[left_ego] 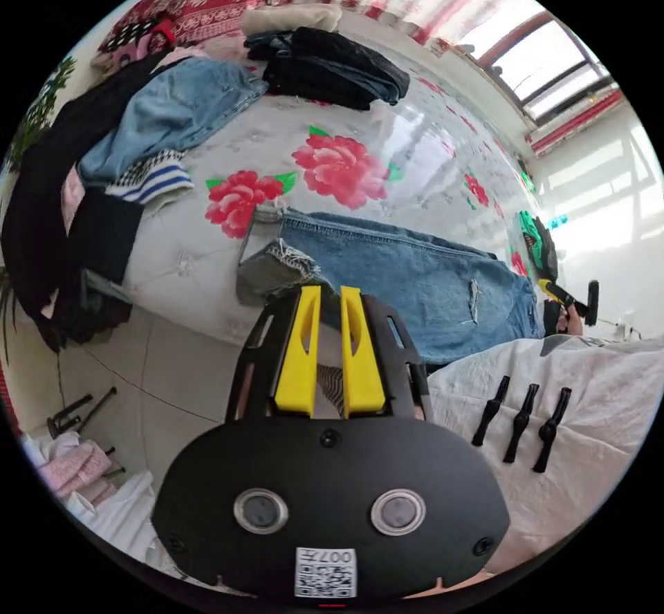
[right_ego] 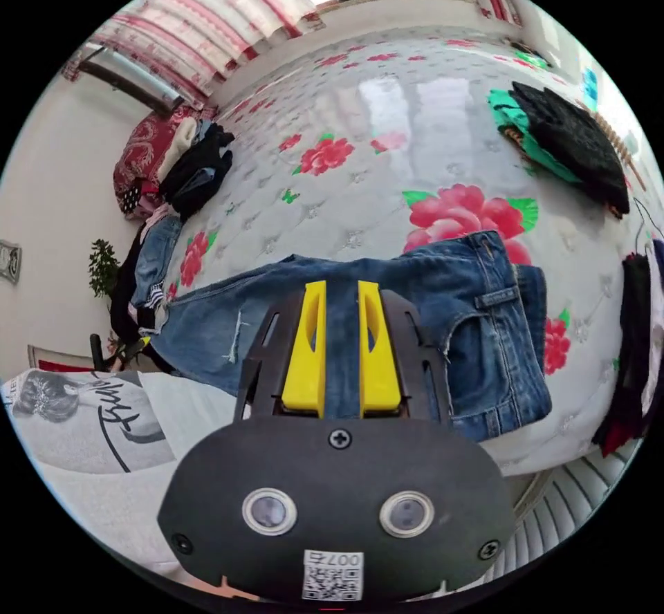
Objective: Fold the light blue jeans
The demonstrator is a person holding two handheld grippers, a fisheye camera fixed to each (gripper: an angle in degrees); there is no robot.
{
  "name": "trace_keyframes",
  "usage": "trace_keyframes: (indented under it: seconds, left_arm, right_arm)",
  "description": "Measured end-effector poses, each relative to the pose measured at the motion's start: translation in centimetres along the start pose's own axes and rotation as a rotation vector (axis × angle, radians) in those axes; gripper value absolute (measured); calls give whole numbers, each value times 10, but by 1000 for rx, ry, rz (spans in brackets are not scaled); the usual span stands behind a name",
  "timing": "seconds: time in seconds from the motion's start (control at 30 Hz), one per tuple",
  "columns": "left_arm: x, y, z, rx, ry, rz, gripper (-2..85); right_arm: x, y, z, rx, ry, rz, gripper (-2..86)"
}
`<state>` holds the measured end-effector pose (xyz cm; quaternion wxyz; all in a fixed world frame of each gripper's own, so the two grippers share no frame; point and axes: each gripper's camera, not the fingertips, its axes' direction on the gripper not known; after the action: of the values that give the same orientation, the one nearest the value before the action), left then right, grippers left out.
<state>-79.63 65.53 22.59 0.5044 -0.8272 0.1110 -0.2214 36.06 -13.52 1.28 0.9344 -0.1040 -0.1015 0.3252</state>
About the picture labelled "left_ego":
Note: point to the red patterned pillow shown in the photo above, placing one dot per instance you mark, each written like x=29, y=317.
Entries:
x=207, y=7

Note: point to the stack of folded dark clothes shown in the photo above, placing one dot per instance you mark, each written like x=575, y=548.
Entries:
x=332, y=72

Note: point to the pink and white clothes heap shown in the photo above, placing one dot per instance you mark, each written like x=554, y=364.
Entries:
x=83, y=484

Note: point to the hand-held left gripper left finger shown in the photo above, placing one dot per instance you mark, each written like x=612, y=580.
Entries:
x=297, y=365

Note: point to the black metal stand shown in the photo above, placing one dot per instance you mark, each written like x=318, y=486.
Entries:
x=78, y=412

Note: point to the pile of clothes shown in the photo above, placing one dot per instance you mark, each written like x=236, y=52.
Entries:
x=171, y=106

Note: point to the person's right hand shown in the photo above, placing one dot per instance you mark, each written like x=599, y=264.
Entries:
x=575, y=326

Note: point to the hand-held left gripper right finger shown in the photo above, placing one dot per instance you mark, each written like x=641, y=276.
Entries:
x=363, y=370

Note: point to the green and black garment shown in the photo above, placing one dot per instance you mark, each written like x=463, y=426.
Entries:
x=537, y=240

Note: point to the bed with floral sheet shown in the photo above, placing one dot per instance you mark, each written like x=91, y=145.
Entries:
x=363, y=126

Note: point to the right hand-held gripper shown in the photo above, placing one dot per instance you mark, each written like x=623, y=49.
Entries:
x=556, y=316

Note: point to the window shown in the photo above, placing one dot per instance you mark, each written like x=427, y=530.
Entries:
x=544, y=69

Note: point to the person's body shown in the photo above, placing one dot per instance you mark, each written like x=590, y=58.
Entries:
x=570, y=417

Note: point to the light blue jeans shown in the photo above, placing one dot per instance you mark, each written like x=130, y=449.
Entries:
x=415, y=282

